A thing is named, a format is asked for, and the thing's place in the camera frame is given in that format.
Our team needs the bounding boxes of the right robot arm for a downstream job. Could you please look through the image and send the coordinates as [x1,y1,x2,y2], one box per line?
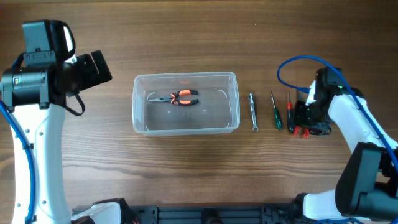
[293,67,397,223]

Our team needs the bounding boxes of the left blue cable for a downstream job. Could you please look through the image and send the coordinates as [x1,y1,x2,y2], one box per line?
[0,99,37,224]

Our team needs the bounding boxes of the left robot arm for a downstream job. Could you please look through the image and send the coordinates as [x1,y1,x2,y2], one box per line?
[1,20,136,223]

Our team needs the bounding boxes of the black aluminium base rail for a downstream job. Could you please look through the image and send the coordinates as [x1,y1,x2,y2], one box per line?
[72,203,312,224]

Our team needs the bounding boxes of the orange black needle-nose pliers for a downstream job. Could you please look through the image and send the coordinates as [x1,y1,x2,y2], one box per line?
[147,89,200,107]

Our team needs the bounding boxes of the red black screwdriver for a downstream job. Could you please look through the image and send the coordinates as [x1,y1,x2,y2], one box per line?
[287,91,295,133]

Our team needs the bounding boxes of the clear plastic container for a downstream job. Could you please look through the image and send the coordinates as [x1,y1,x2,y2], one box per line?
[132,72,240,136]

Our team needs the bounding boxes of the small silver wrench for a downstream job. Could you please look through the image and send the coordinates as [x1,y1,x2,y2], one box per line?
[248,93,259,132]

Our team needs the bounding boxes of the red handled snips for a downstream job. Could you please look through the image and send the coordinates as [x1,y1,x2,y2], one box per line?
[292,90,311,139]

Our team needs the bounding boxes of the green handled screwdriver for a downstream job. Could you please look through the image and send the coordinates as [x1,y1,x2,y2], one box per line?
[271,91,282,130]

